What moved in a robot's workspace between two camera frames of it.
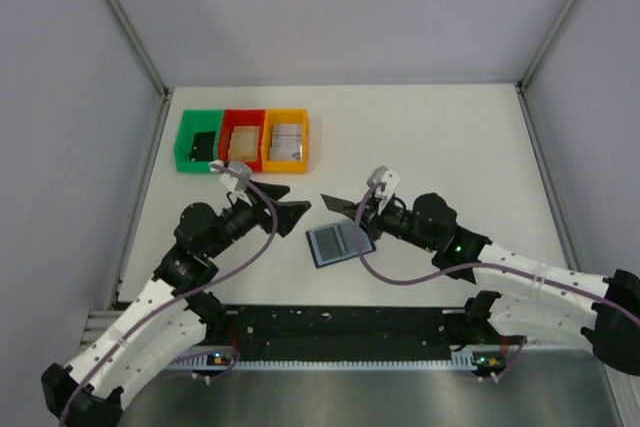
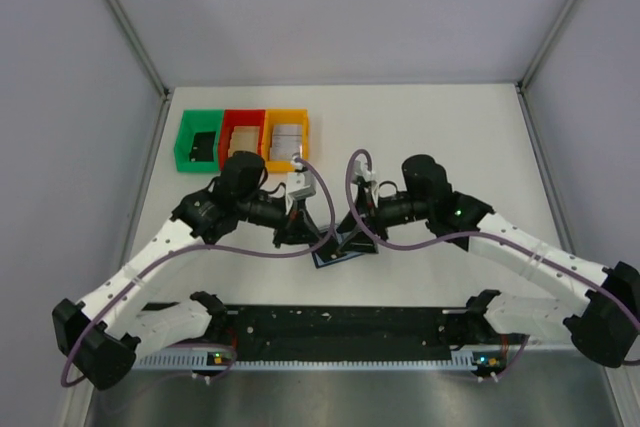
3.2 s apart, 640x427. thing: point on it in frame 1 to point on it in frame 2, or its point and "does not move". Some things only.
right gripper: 370,215 to 363,217
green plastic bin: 195,121 does not move
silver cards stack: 287,142 does not move
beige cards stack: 244,143 does not move
